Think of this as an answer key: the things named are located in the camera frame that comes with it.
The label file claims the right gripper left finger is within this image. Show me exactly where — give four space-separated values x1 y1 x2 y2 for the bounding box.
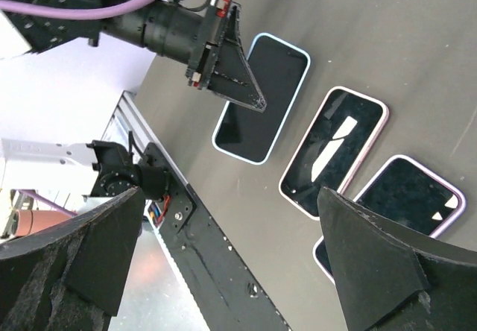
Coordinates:
1 188 145 330

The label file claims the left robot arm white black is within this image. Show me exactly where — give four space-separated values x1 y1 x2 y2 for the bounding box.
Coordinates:
1 0 267 200

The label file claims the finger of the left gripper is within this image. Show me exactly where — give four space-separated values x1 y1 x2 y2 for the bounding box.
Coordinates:
221 2 247 66
208 48 267 112

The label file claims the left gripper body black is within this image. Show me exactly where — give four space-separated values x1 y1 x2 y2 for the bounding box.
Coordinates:
103 0 233 89

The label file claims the purple edged black smartphone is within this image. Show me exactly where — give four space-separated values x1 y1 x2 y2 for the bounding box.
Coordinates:
315 158 461 276

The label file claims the lavender phone case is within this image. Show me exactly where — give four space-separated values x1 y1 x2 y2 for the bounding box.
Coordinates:
312 154 467 283

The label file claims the pink phone case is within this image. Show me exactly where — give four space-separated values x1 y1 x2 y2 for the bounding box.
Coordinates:
278 86 391 221

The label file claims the light blue phone case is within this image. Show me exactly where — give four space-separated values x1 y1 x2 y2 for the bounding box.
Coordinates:
211 31 312 166

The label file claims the aluminium frame rail front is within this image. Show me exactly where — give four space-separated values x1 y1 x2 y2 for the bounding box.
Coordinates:
101 90 189 186

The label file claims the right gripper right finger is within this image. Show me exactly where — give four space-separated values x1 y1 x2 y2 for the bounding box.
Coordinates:
317 188 476 330

